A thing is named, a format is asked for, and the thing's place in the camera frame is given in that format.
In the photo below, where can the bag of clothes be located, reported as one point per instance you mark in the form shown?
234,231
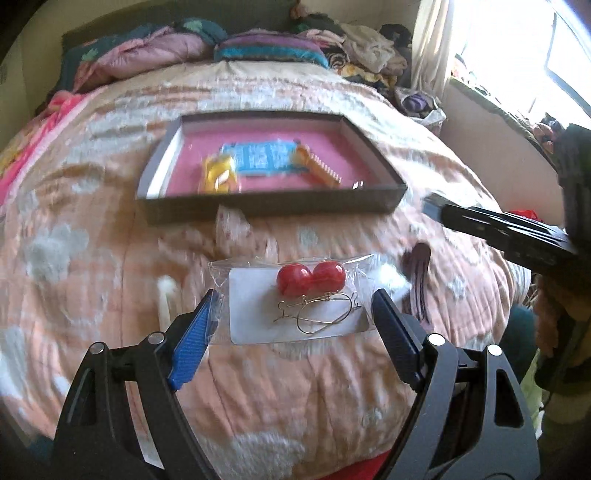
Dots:
420,106

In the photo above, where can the dark headboard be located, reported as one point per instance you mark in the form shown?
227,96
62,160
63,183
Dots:
161,16

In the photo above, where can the pink floral blanket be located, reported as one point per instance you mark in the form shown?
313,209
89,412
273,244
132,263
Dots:
27,157

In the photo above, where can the cream curtain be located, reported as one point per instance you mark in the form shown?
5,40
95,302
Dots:
436,50

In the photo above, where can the bagged red ball earrings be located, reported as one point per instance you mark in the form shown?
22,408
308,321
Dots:
258,304

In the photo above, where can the window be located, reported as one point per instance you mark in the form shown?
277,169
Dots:
521,50

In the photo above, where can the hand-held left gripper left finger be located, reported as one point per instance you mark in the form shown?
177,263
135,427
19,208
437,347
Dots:
191,341

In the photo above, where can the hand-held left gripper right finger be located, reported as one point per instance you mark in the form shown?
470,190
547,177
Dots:
397,334

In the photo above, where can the brown hair clip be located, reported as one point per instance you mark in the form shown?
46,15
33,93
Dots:
415,272

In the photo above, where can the pink quilt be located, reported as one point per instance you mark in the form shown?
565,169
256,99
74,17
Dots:
152,50

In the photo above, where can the orange hair comb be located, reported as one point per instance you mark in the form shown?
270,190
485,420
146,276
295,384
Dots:
318,166

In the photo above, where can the red plastic item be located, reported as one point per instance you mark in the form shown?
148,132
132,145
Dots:
522,214

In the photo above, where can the striped purple teal pillow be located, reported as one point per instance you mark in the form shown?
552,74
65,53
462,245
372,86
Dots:
272,50

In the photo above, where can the cream wardrobe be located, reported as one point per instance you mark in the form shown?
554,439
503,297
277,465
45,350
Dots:
14,78

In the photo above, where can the dark teal leaf blanket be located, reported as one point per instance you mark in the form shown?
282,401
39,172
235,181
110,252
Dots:
74,55

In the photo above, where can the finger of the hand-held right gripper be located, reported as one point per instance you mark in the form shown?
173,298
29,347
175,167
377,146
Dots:
498,226

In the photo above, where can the yellow packet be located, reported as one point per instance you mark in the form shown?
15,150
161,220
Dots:
217,175

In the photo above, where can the pile of clothes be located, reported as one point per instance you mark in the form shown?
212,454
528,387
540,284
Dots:
364,46

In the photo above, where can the shallow dark box pink lining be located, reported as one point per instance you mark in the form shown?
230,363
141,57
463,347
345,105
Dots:
277,203

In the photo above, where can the blue printed card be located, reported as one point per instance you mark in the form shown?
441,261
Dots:
258,159

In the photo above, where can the green cloth on windowsill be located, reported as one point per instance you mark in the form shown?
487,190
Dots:
498,110

